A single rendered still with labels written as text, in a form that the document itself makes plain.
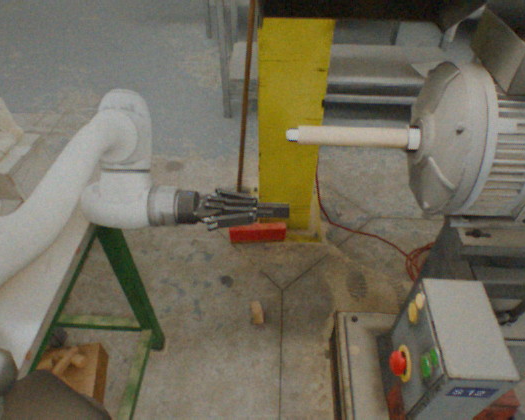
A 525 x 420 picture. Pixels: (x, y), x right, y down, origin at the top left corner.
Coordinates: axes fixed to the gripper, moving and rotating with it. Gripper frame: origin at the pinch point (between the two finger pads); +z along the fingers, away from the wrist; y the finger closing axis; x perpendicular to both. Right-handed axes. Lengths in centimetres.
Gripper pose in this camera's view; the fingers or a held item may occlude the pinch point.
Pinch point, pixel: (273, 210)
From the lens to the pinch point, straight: 83.7
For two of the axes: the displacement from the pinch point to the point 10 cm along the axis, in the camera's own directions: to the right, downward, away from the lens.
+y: -0.5, 6.2, -7.8
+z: 10.0, 0.4, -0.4
